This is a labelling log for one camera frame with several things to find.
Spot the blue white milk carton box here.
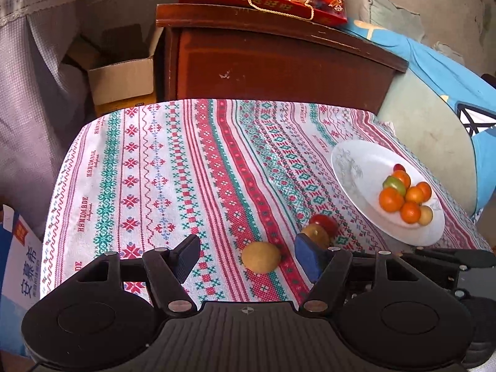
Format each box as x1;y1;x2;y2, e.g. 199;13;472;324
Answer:
0;205;42;357

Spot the brown wooden nightstand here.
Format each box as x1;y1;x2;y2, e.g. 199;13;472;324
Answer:
156;3;408;113

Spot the beige sofa cushion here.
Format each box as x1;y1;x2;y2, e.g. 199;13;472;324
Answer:
378;71;477;215

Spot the small tangerine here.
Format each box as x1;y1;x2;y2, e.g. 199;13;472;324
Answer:
416;181;432;202

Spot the white ceramic plate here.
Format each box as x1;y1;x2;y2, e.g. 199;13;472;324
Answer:
330;140;445;246

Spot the large front tangerine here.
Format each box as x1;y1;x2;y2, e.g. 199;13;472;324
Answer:
399;201;421;224

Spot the checkered grey curtain cloth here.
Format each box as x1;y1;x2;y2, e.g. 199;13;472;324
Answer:
1;0;87;236

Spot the small yellow brown fruit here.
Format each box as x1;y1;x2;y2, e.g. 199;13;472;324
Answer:
418;206;434;226

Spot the blue cartoon pillow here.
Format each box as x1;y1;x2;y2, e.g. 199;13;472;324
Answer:
342;20;495;219

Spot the patterned red green tablecloth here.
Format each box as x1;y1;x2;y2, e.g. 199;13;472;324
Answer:
40;99;488;303

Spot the kiwi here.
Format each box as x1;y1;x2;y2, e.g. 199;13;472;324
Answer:
301;224;331;250
241;242;281;274

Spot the green jujube fruit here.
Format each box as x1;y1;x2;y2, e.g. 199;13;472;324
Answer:
383;175;407;197

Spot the orange tangerine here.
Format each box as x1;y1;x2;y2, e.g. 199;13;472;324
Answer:
404;186;425;205
378;187;404;213
392;170;411;189

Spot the brown cardboard box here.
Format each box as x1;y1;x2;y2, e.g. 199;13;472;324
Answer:
66;24;164;117

